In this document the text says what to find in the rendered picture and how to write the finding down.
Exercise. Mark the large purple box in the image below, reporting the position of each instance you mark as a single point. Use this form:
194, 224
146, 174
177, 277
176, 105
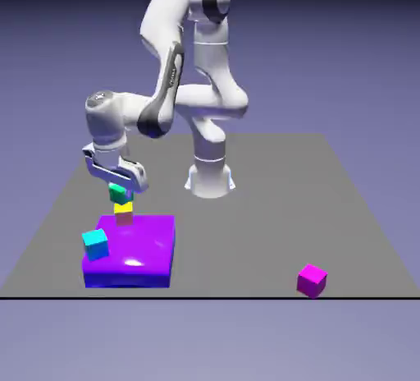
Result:
131, 249

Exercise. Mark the small yellow cube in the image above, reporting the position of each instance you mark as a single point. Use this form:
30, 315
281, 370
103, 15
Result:
123, 208

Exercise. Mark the small cyan cube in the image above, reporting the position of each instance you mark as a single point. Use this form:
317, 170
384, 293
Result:
95, 245

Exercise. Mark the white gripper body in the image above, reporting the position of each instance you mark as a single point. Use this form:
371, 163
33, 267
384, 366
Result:
115, 175

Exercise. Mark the small magenta cube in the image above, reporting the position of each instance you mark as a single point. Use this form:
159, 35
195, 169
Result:
311, 280

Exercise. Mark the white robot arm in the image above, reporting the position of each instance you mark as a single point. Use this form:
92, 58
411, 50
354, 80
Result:
210, 92

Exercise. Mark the small green cube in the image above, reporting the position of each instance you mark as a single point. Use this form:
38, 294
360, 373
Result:
117, 194

